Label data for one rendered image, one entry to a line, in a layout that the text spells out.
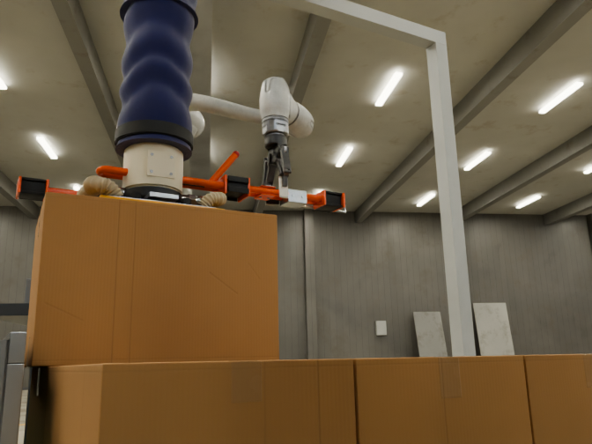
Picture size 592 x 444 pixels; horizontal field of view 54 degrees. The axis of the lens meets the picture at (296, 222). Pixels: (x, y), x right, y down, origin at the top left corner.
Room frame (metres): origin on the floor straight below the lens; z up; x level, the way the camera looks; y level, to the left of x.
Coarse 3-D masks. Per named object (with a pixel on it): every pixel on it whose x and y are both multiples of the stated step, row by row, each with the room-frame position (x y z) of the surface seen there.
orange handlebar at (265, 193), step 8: (104, 168) 1.51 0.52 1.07; (112, 168) 1.52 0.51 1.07; (120, 168) 1.53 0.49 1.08; (104, 176) 1.55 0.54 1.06; (112, 176) 1.56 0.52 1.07; (120, 176) 1.57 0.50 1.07; (184, 176) 1.62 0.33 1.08; (192, 184) 1.64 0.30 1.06; (200, 184) 1.65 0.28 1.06; (208, 184) 1.66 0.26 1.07; (216, 184) 1.67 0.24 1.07; (56, 192) 1.71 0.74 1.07; (64, 192) 1.72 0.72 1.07; (72, 192) 1.73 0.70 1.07; (256, 192) 1.74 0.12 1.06; (264, 192) 1.75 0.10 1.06; (272, 192) 1.76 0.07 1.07; (264, 200) 1.81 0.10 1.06; (280, 200) 1.83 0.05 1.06; (312, 200) 1.84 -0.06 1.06; (320, 200) 1.85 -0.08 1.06
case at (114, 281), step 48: (48, 192) 1.30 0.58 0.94; (48, 240) 1.30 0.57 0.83; (96, 240) 1.35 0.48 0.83; (144, 240) 1.40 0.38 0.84; (192, 240) 1.46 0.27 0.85; (240, 240) 1.52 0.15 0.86; (48, 288) 1.31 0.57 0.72; (96, 288) 1.35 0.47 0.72; (144, 288) 1.41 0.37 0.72; (192, 288) 1.46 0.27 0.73; (240, 288) 1.52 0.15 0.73; (48, 336) 1.31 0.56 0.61; (96, 336) 1.36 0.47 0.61; (144, 336) 1.41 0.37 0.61; (192, 336) 1.46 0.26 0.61; (240, 336) 1.52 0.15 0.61
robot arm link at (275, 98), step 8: (264, 80) 1.79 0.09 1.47; (272, 80) 1.77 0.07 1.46; (280, 80) 1.78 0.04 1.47; (264, 88) 1.78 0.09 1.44; (272, 88) 1.77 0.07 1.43; (280, 88) 1.77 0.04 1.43; (288, 88) 1.80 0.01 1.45; (264, 96) 1.78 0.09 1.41; (272, 96) 1.76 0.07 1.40; (280, 96) 1.77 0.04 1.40; (288, 96) 1.79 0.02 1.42; (264, 104) 1.78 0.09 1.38; (272, 104) 1.77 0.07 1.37; (280, 104) 1.77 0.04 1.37; (288, 104) 1.79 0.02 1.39; (296, 104) 1.85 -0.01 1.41; (264, 112) 1.78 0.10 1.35; (272, 112) 1.77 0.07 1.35; (280, 112) 1.78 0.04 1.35; (288, 112) 1.80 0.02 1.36; (296, 112) 1.85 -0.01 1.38; (288, 120) 1.84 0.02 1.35
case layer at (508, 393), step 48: (48, 384) 1.28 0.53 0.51; (96, 384) 0.80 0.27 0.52; (144, 384) 0.80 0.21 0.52; (192, 384) 0.84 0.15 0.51; (240, 384) 0.87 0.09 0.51; (288, 384) 0.91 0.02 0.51; (336, 384) 0.95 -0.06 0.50; (384, 384) 1.00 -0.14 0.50; (432, 384) 1.05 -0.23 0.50; (480, 384) 1.10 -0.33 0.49; (528, 384) 1.17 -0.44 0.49; (576, 384) 1.23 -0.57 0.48; (48, 432) 1.22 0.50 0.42; (96, 432) 0.79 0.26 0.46; (144, 432) 0.80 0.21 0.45; (192, 432) 0.84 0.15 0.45; (240, 432) 0.87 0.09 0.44; (288, 432) 0.91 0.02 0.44; (336, 432) 0.95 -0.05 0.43; (384, 432) 0.99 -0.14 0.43; (432, 432) 1.04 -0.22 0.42; (480, 432) 1.10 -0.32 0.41; (528, 432) 1.16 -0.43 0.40; (576, 432) 1.22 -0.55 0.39
